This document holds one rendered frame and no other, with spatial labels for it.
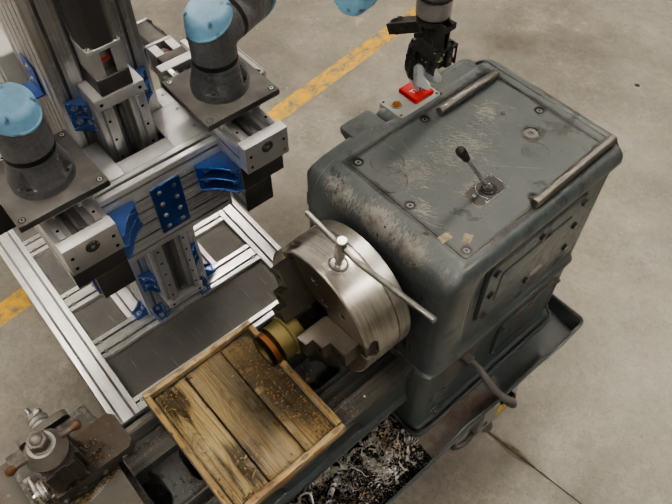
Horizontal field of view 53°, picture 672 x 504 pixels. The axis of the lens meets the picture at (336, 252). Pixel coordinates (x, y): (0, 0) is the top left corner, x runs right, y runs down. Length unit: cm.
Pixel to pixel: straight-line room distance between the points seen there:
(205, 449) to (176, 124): 85
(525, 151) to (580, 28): 272
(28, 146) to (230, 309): 116
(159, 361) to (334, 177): 121
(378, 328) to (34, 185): 83
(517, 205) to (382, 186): 28
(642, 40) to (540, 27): 56
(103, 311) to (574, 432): 175
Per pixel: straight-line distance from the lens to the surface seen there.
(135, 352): 249
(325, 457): 168
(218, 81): 175
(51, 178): 164
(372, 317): 133
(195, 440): 156
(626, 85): 392
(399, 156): 149
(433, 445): 191
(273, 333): 138
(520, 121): 162
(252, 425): 155
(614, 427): 268
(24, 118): 154
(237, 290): 254
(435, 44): 150
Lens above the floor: 232
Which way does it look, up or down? 54 degrees down
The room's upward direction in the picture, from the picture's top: straight up
